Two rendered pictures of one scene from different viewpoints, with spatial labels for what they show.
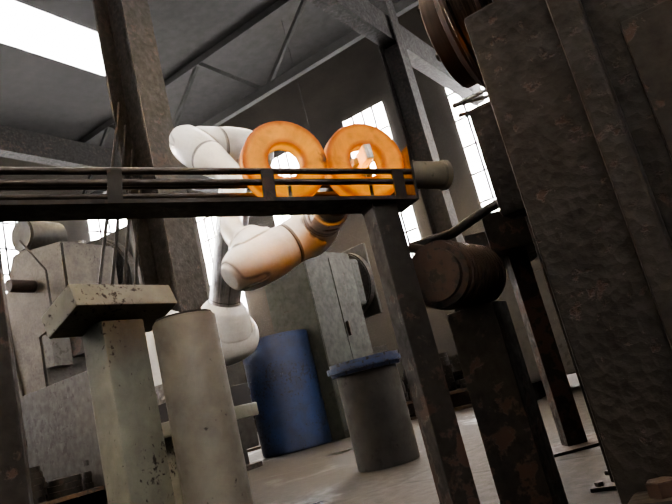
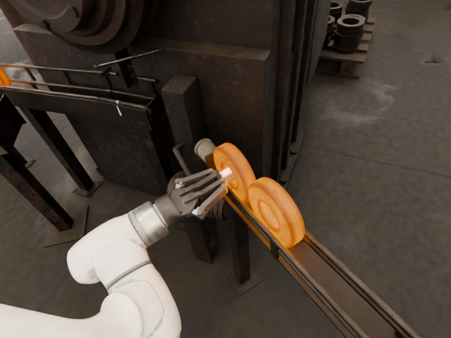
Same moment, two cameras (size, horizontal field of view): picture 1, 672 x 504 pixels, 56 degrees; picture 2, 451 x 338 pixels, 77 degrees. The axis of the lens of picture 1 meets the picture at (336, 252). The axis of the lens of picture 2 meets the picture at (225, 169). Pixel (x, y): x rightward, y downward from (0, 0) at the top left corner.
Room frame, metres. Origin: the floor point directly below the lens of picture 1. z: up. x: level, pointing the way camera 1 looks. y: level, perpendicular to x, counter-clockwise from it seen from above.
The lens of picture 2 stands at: (1.19, 0.37, 1.25)
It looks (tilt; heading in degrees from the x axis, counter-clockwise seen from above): 48 degrees down; 265
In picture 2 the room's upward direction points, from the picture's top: 7 degrees counter-clockwise
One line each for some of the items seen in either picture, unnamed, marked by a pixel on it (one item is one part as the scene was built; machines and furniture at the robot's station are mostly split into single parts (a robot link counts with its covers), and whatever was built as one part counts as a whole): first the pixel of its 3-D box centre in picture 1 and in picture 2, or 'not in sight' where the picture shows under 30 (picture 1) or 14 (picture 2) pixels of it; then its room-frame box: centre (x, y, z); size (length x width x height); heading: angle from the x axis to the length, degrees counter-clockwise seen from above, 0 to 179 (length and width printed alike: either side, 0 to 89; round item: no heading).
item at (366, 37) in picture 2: not in sight; (298, 20); (0.23, -2.07, 0.22); 1.20 x 0.81 x 0.44; 146
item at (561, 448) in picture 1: (536, 327); (20, 184); (2.00, -0.54, 0.36); 0.26 x 0.20 x 0.72; 3
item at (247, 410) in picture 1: (183, 426); not in sight; (1.92, 0.56, 0.33); 0.32 x 0.32 x 0.04; 63
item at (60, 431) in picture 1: (145, 426); not in sight; (4.54, 1.60, 0.43); 1.23 x 0.93 x 0.87; 146
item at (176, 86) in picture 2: (513, 155); (186, 114); (1.23, -0.40, 0.68); 0.11 x 0.08 x 0.24; 58
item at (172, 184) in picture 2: (489, 378); (209, 225); (1.23, -0.22, 0.27); 0.22 x 0.13 x 0.53; 148
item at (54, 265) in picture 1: (80, 345); not in sight; (6.31, 2.73, 1.42); 1.43 x 1.22 x 2.85; 63
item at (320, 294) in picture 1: (327, 344); not in sight; (5.35, 0.26, 0.75); 0.70 x 0.48 x 1.50; 148
